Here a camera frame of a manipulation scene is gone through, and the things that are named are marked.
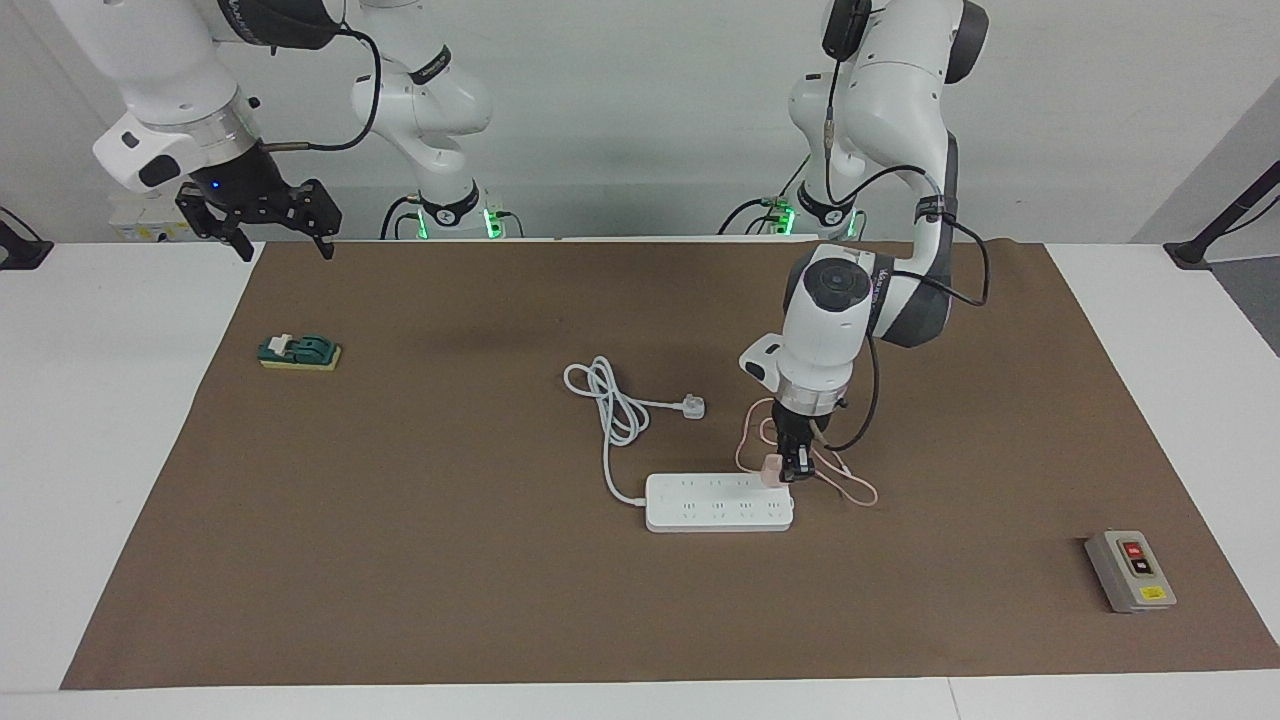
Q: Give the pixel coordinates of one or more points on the pink USB charger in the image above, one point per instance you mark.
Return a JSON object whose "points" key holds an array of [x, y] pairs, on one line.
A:
{"points": [[772, 470]]}

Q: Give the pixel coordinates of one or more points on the grey on-off switch box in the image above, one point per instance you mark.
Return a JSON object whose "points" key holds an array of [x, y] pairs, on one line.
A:
{"points": [[1130, 572]]}

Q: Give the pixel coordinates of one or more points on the white three-pin plug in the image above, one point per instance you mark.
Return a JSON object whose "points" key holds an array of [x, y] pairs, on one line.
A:
{"points": [[694, 407]]}

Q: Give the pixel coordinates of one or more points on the green knife switch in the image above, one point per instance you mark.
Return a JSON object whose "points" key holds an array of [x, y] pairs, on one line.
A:
{"points": [[300, 352]]}

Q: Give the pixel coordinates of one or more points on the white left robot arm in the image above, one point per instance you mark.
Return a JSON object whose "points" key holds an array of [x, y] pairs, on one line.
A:
{"points": [[880, 120]]}

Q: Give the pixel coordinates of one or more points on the white power strip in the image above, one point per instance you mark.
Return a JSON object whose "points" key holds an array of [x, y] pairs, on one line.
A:
{"points": [[720, 505]]}

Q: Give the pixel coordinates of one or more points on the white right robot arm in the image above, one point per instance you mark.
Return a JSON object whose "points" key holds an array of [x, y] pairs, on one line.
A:
{"points": [[170, 80]]}

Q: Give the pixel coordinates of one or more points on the brown table mat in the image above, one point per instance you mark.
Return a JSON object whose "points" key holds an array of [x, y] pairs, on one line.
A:
{"points": [[640, 600]]}

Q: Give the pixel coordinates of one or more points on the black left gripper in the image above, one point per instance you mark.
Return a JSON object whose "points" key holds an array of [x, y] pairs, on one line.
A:
{"points": [[802, 430]]}

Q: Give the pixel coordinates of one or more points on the white box with yellow labels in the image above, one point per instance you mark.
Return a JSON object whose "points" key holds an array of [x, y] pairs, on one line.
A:
{"points": [[150, 222]]}

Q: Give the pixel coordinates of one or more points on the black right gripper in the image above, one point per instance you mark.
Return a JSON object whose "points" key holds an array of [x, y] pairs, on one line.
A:
{"points": [[250, 200]]}

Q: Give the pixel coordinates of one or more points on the black clamp stand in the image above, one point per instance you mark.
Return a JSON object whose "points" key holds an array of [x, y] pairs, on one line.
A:
{"points": [[20, 250], [1225, 215]]}

